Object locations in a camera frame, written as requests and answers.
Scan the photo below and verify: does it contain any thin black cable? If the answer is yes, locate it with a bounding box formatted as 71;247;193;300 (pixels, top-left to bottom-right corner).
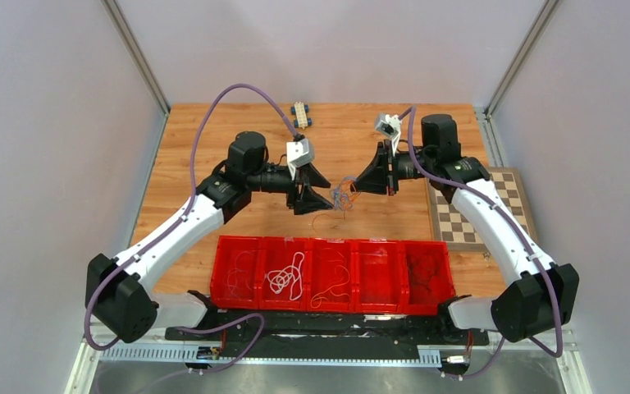
408;254;446;297

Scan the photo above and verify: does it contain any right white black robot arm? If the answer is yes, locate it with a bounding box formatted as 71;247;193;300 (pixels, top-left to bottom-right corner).
354;112;580;343

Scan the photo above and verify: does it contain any aluminium frame rail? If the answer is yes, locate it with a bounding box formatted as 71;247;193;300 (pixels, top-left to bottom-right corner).
82;306;578;351

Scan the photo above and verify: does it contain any white blue toy car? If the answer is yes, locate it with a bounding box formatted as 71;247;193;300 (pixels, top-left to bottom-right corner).
290;102;313;129

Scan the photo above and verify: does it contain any wooden chessboard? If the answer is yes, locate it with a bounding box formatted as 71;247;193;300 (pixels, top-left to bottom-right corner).
427;167;538;256

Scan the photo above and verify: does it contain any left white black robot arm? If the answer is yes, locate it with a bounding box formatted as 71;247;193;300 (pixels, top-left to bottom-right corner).
84;131;333;350

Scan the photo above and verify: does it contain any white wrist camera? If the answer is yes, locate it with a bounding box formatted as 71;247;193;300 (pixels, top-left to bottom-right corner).
373;113;402;156
285;138;315;181

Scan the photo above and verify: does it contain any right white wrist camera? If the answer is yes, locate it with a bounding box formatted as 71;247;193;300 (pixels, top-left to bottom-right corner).
373;113;402;156

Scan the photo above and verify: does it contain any red bin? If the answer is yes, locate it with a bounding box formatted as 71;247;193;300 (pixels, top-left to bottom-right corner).
306;239;355;314
210;236;262;309
258;237;308;311
355;241;404;314
402;241;456;315

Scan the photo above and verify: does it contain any orange blue cable bundle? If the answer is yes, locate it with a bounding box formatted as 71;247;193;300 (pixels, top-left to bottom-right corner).
311;176;361;231

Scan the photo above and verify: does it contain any thin pink cable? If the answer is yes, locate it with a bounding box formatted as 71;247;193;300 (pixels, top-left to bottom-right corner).
226;250;256;298

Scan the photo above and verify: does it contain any red bin rightmost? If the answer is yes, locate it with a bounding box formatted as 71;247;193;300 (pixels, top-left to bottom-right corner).
402;241;456;315

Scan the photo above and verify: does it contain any white slotted cable duct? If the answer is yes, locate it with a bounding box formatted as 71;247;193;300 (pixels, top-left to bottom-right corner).
99;346;442;366

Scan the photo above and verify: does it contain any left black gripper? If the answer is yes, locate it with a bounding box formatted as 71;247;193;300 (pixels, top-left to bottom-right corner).
248;163;334;216

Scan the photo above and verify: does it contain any white cable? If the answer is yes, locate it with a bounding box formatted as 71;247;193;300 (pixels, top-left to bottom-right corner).
266;250;308;302

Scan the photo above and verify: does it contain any red bin middle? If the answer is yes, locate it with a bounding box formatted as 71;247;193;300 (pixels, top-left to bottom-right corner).
306;239;355;314

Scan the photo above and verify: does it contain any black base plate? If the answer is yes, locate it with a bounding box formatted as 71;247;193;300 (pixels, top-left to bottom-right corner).
163;307;491;360

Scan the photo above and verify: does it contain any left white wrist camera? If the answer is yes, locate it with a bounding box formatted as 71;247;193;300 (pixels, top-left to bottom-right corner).
285;138;315;181

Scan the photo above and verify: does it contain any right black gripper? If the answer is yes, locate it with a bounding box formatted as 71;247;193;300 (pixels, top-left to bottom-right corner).
350;139;435;196

